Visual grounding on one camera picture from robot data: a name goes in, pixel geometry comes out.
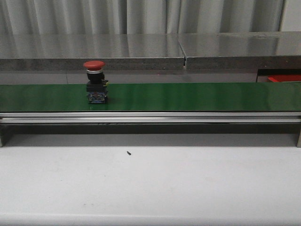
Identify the red plastic tray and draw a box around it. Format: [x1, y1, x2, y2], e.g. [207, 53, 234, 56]
[268, 74, 301, 82]

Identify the right grey stone countertop slab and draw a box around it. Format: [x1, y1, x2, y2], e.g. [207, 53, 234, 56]
[178, 32, 301, 70]

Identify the white pleated curtain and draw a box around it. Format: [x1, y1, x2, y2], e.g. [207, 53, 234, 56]
[0, 0, 285, 35]

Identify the left grey stone countertop slab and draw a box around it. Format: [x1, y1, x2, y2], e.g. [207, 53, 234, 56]
[0, 34, 185, 71]

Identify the green conveyor belt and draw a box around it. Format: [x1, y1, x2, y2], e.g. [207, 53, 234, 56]
[0, 82, 301, 113]

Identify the steel conveyor support bracket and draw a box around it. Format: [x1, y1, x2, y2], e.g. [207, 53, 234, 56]
[296, 125, 301, 148]

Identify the aluminium conveyor frame rail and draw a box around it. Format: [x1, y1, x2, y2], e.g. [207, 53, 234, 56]
[0, 112, 301, 124]

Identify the grey stone countertop slab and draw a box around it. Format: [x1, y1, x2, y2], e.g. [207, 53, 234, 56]
[178, 32, 301, 70]
[0, 34, 185, 71]

